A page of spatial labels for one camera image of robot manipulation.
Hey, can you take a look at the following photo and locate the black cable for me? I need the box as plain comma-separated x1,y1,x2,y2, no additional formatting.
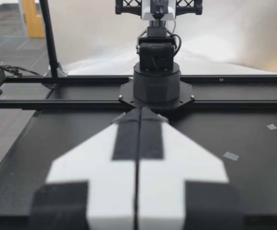
0,62,42,78

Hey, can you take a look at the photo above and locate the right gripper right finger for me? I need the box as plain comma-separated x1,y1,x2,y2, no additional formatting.
135,106,247,230

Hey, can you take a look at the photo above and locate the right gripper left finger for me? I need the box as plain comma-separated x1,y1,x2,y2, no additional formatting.
30,107,140,230

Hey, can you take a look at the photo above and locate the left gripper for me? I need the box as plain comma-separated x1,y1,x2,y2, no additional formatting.
115,0,203,16

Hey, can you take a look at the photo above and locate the black frame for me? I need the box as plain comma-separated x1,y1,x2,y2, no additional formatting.
0,0,277,110

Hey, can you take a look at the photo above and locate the light wooden furniture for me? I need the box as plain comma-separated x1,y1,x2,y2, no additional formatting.
22,0,46,39

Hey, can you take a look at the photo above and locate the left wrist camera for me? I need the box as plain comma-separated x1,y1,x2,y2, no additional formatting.
141,0,177,21

